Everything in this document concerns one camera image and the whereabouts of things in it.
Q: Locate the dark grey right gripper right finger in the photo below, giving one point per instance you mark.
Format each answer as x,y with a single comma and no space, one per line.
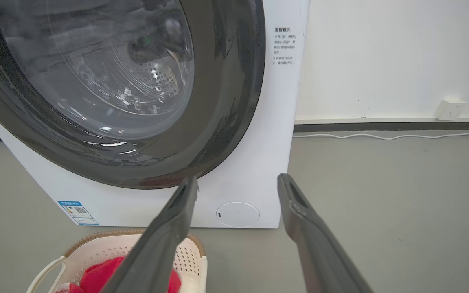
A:
320,252

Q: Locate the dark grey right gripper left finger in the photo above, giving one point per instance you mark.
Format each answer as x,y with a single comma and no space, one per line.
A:
158,248

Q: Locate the white perforated laundry basket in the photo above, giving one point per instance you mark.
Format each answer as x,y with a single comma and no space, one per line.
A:
96,252

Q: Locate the red garment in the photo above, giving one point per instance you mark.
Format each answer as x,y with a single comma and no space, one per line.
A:
96,276

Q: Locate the blue energy label sticker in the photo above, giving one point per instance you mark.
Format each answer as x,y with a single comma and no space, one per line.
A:
77,213

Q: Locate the white front-loading washing machine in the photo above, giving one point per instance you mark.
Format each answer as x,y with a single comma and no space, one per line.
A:
255,162

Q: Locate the dark round washing machine door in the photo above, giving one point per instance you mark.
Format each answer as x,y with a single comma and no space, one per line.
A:
218,101

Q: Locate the white wall power socket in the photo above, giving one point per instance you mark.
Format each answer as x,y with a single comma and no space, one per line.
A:
449,109

